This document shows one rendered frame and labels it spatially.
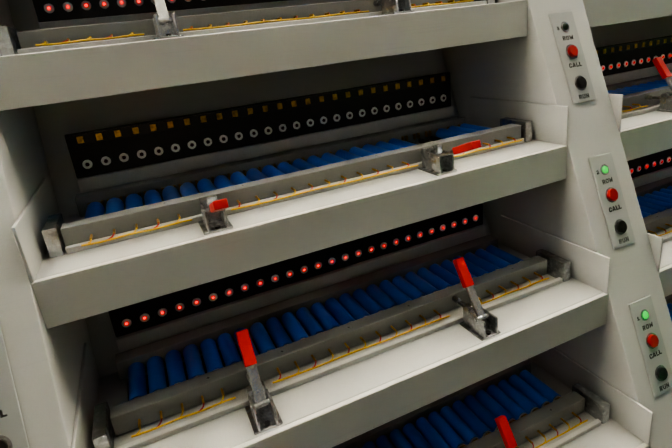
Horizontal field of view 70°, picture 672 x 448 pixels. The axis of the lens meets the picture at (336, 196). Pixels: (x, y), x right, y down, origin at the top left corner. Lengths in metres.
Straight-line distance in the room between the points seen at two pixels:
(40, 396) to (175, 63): 0.31
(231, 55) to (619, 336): 0.58
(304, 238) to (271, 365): 0.15
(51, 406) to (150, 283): 0.12
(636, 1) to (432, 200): 0.46
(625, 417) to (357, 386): 0.39
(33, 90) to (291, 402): 0.38
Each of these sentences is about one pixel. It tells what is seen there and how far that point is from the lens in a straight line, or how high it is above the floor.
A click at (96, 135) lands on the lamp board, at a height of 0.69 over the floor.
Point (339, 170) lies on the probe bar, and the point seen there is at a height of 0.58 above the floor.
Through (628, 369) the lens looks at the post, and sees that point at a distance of 0.74.
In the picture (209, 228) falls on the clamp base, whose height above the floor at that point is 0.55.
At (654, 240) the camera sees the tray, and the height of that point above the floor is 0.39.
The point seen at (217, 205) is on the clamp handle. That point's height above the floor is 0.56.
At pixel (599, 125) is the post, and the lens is 0.73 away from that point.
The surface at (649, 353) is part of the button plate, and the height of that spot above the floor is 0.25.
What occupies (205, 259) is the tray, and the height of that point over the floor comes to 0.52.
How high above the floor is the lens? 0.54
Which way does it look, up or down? 2 degrees up
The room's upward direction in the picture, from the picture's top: 15 degrees counter-clockwise
